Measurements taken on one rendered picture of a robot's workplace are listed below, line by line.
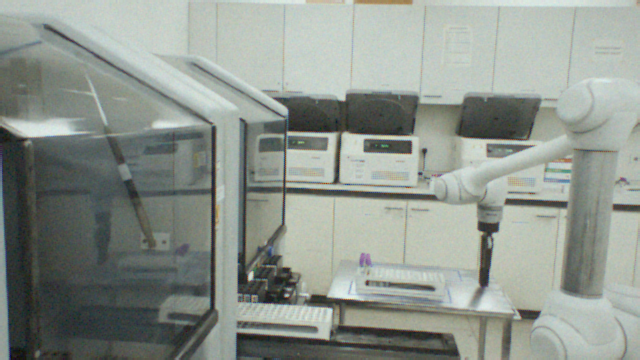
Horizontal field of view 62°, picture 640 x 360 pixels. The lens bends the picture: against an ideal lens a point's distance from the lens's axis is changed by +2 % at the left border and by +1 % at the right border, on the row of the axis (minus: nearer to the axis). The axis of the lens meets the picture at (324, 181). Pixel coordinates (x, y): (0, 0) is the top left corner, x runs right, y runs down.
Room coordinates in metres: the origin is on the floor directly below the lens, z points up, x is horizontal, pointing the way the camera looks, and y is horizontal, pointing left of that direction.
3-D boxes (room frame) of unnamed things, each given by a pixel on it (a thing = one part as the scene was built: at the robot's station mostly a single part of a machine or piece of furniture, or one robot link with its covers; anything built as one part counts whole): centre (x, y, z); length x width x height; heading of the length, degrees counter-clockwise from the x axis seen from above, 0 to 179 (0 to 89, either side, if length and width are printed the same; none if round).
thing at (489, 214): (1.84, -0.59, 1.09); 0.09 x 0.09 x 0.06
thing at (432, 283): (1.77, -0.27, 0.85); 0.30 x 0.10 x 0.06; 82
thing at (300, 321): (1.43, 0.12, 0.83); 0.30 x 0.10 x 0.06; 84
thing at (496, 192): (1.83, -0.57, 1.20); 0.13 x 0.11 x 0.16; 119
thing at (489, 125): (3.91, -1.25, 1.25); 0.62 x 0.56 x 0.69; 174
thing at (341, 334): (1.42, -0.06, 0.78); 0.73 x 0.14 x 0.09; 84
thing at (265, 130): (1.69, 0.42, 1.28); 0.61 x 0.51 x 0.63; 174
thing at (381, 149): (4.00, -0.40, 1.24); 0.62 x 0.56 x 0.69; 175
